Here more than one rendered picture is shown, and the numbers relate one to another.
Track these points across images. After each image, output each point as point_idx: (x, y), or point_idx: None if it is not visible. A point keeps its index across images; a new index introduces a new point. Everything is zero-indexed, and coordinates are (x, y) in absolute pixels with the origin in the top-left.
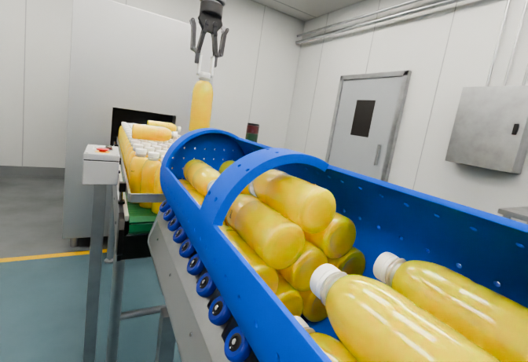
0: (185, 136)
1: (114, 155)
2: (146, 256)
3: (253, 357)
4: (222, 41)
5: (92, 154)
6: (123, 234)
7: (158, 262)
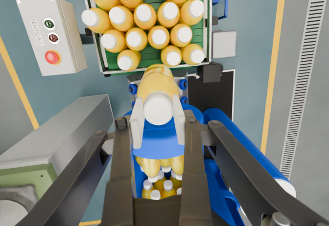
0: (132, 148)
1: (70, 73)
2: None
3: None
4: (234, 189)
5: (50, 75)
6: (109, 76)
7: None
